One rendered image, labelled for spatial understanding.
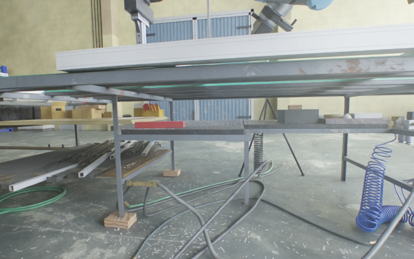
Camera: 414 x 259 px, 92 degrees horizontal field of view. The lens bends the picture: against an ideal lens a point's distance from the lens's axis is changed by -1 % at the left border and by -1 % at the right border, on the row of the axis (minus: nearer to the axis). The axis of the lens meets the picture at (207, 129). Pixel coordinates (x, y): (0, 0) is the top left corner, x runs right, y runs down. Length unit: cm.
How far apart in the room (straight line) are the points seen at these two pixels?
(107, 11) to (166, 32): 224
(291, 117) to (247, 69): 88
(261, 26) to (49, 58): 1029
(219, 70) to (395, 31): 53
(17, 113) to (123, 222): 169
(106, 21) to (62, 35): 232
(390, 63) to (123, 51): 90
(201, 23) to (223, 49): 720
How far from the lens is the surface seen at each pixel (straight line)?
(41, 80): 111
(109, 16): 894
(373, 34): 82
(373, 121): 170
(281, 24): 84
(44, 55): 1095
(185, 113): 748
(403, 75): 121
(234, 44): 73
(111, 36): 866
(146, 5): 90
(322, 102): 777
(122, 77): 87
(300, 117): 159
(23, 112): 272
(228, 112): 723
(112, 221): 145
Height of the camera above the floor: 69
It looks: 5 degrees down
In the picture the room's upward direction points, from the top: 1 degrees counter-clockwise
